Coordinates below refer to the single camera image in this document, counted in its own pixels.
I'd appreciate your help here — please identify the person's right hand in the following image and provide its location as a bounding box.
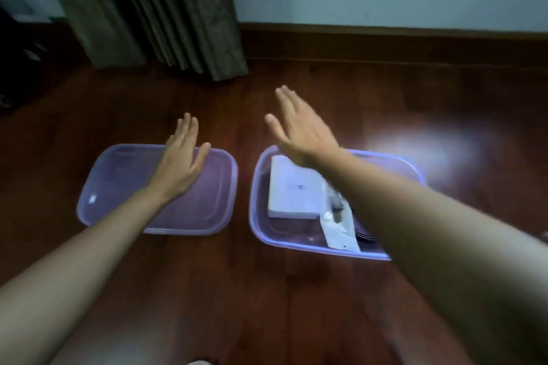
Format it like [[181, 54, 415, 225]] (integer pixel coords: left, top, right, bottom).
[[264, 85, 343, 170]]

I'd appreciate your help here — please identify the person's left hand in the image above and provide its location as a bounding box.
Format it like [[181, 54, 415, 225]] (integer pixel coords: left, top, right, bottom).
[[147, 112, 212, 206]]

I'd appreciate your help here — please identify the purple container lid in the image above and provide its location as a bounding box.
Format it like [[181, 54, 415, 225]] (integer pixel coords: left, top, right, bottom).
[[76, 143, 239, 236]]

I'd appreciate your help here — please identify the small white box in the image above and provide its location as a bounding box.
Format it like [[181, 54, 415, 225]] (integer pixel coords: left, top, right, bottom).
[[268, 155, 335, 220]]

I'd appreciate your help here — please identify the packaged black tool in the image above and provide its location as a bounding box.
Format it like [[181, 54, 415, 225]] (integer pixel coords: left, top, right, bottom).
[[320, 182, 361, 253]]

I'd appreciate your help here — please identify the purple plastic container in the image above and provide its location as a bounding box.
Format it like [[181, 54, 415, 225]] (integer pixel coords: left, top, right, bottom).
[[249, 145, 428, 262]]

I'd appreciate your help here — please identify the black belt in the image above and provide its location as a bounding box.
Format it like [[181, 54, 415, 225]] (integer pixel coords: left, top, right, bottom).
[[342, 202, 380, 246]]

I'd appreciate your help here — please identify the brown curtain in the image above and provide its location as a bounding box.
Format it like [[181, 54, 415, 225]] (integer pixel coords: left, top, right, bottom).
[[32, 0, 249, 82]]

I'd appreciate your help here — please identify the person's left forearm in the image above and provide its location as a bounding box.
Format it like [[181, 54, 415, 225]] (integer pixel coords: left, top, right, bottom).
[[0, 187, 170, 365]]

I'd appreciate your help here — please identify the person's right forearm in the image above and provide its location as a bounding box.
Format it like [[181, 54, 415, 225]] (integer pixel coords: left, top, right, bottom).
[[315, 148, 548, 365]]

